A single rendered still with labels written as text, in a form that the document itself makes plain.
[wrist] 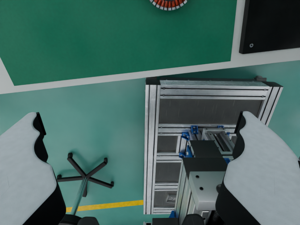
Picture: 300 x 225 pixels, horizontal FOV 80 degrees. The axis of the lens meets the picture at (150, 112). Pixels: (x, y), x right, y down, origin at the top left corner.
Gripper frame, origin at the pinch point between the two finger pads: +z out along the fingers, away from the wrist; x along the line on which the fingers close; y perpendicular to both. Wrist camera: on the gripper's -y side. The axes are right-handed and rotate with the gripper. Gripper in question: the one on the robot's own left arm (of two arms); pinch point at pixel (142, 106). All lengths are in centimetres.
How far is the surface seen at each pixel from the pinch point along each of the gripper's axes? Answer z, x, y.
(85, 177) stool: 102, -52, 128
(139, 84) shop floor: 112, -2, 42
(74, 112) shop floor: 112, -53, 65
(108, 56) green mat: 38.3, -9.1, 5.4
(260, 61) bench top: 38, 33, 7
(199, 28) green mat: 38.5, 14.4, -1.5
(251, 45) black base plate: 36.2, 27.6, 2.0
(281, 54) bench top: 38, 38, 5
